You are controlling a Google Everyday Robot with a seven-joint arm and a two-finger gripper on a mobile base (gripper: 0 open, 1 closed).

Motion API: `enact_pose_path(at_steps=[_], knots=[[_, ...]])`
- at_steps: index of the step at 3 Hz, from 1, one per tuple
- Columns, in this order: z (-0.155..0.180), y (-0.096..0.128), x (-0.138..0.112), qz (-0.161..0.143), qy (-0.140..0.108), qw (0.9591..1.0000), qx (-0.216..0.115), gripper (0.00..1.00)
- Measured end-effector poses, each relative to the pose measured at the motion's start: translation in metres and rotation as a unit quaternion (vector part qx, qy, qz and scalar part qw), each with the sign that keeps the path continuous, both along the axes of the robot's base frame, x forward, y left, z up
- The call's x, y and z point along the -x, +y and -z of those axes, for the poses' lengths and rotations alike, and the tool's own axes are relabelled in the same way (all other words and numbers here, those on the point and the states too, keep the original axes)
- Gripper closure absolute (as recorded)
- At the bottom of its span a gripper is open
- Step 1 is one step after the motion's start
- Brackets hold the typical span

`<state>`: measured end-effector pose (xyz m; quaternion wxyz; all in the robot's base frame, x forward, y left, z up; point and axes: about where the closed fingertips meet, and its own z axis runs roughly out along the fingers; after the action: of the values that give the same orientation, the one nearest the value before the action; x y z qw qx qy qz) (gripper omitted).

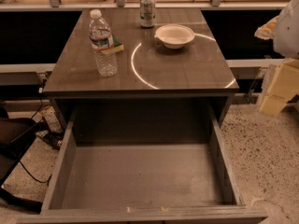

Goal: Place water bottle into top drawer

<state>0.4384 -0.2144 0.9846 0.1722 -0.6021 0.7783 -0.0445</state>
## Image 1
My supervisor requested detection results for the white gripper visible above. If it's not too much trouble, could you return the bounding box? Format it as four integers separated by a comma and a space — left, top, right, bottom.
254, 0, 299, 117

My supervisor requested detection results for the clear plastic water bottle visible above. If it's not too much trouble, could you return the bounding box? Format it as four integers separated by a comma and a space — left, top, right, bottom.
88, 9, 118, 77

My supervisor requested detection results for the grey drawer cabinet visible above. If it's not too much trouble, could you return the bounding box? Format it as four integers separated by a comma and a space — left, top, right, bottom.
43, 7, 240, 133

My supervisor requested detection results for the open grey top drawer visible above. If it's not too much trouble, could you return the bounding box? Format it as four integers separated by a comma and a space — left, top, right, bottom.
18, 98, 267, 224

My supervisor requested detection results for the white paper bowl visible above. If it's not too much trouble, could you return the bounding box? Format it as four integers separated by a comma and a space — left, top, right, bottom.
155, 24, 195, 49

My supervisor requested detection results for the silver soda can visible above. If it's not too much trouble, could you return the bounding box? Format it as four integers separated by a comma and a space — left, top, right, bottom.
140, 0, 155, 28

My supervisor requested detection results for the green yellow sponge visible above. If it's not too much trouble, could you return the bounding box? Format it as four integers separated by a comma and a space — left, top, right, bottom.
112, 35, 124, 52

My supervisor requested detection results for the dark chair at left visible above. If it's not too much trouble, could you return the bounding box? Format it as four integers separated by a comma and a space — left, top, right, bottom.
0, 107, 42, 213

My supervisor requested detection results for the black cable on floor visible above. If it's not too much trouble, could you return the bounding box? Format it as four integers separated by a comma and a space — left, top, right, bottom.
18, 77, 53, 185

